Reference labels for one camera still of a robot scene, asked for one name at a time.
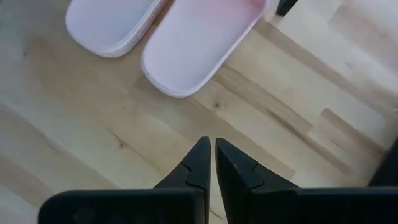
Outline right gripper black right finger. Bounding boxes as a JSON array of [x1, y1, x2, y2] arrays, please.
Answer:
[[216, 138, 398, 224]]

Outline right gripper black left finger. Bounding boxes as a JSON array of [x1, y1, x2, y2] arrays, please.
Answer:
[[37, 136, 211, 224]]

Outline pink rubber slide sandal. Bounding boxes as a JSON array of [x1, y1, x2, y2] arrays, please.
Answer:
[[140, 0, 271, 99], [64, 0, 169, 59]]

